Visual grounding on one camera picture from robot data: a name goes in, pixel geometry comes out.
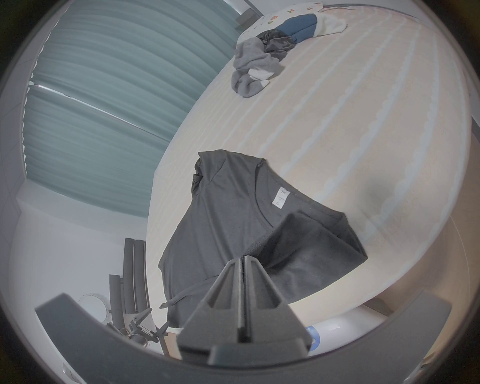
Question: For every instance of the white printed pillow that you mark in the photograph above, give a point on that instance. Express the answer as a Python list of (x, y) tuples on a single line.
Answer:
[(296, 9)]

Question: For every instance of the black chest of drawers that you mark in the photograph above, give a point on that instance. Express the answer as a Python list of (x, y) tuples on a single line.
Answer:
[(135, 273)]

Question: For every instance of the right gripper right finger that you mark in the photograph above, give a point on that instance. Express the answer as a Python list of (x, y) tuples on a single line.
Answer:
[(268, 311)]

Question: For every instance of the blue-green curtain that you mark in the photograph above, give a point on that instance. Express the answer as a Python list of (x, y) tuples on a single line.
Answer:
[(131, 56), (93, 150)]

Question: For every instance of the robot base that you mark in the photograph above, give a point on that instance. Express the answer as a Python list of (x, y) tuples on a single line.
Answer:
[(337, 330)]

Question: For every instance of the bed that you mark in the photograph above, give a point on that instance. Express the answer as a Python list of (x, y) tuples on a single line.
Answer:
[(337, 131)]

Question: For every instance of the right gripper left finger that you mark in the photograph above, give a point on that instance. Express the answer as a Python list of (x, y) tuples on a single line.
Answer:
[(219, 311)]

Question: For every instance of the pile of clothes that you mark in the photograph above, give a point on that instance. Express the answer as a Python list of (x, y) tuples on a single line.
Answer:
[(258, 52)]

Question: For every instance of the black T-shirt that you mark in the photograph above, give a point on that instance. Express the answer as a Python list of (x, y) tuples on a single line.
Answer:
[(225, 213)]

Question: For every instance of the grey bedside table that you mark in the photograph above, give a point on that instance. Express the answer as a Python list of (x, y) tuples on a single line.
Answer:
[(247, 17)]

